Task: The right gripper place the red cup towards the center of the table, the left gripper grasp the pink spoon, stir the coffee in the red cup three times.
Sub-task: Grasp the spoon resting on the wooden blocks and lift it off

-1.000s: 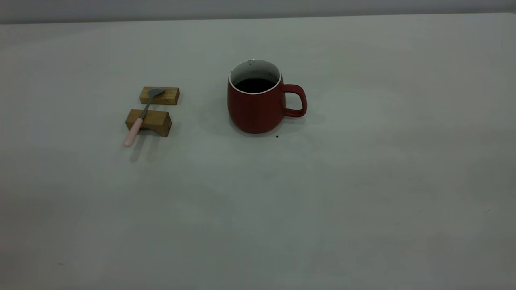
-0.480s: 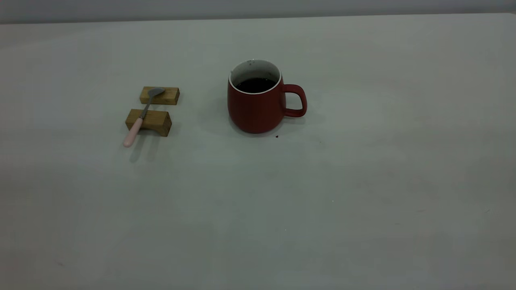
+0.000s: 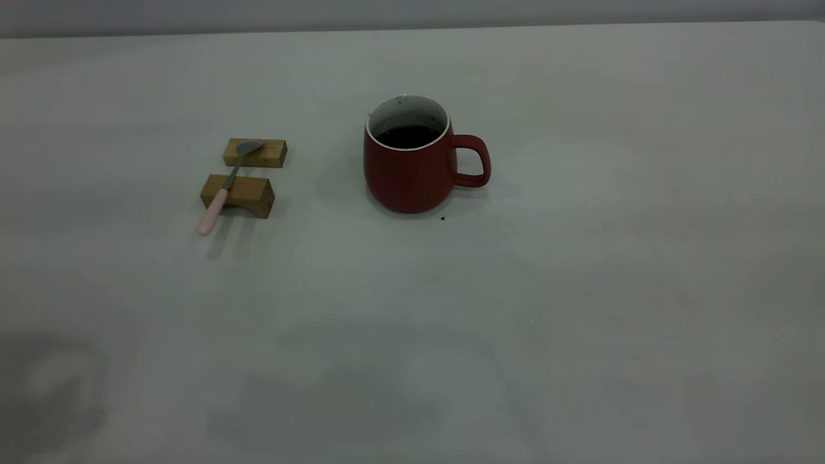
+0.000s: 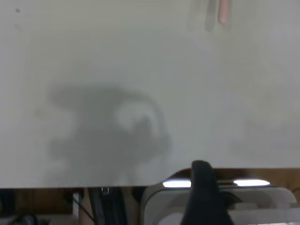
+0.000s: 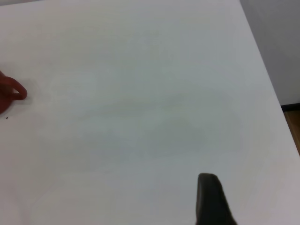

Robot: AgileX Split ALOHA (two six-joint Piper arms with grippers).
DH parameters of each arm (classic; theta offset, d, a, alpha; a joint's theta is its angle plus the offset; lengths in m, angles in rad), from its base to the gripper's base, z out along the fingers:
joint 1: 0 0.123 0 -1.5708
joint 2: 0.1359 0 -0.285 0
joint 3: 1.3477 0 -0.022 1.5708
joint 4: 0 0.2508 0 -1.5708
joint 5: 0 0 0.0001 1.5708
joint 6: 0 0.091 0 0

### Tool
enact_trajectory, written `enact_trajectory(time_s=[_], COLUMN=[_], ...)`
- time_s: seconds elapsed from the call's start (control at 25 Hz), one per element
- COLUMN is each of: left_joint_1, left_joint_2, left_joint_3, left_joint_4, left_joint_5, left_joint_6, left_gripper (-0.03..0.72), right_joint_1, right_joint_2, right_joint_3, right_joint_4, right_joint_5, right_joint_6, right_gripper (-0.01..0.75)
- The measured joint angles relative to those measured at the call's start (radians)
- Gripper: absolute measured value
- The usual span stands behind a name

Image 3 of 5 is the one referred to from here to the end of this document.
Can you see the arched wooden block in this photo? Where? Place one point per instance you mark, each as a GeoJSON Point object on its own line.
{"type": "Point", "coordinates": [250, 192]}

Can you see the flat wooden block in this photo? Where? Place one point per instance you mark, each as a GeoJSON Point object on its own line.
{"type": "Point", "coordinates": [269, 154]}

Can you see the red ceramic mug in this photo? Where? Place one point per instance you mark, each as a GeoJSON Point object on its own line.
{"type": "Point", "coordinates": [412, 177]}

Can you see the dark coffee liquid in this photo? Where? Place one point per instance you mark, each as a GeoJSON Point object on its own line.
{"type": "Point", "coordinates": [407, 136]}

